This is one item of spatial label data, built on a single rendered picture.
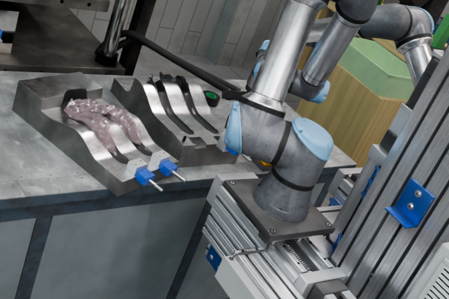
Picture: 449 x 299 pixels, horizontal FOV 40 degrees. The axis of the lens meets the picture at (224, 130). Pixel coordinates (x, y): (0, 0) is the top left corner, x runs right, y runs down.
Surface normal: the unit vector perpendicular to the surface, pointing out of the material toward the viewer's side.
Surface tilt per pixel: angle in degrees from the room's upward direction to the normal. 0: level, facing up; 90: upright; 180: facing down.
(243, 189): 0
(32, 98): 90
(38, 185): 0
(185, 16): 90
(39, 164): 0
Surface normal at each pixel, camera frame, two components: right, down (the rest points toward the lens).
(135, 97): -0.76, 0.03
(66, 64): 0.34, -0.83
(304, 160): -0.11, 0.43
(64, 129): -0.57, 0.18
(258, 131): 0.04, 0.09
